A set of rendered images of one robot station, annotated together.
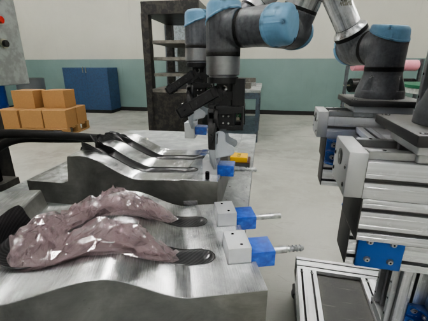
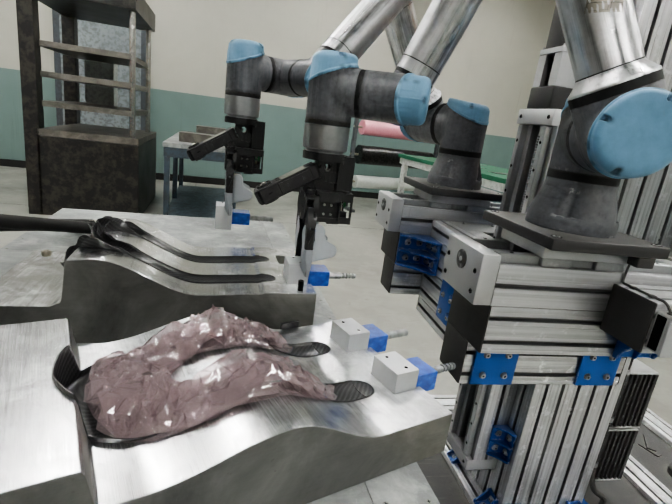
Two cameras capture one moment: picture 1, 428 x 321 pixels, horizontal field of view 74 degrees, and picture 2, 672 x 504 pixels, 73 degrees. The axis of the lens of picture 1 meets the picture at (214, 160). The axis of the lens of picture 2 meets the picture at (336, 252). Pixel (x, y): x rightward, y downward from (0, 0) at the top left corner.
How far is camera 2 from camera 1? 28 cm
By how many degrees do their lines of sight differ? 25
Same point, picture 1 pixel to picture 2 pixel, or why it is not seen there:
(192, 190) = (279, 307)
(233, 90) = (339, 171)
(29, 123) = not seen: outside the picture
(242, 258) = (409, 384)
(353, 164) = (486, 267)
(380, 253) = (495, 366)
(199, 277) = (375, 412)
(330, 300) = not seen: hidden behind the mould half
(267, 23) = (404, 98)
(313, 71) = not seen: hidden behind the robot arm
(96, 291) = (289, 444)
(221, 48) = (334, 116)
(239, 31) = (365, 100)
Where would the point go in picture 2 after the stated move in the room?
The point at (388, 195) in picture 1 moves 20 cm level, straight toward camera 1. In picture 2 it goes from (514, 301) to (546, 356)
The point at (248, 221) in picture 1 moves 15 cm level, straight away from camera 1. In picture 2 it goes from (379, 342) to (350, 302)
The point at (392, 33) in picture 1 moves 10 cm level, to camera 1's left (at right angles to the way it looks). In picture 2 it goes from (474, 113) to (443, 108)
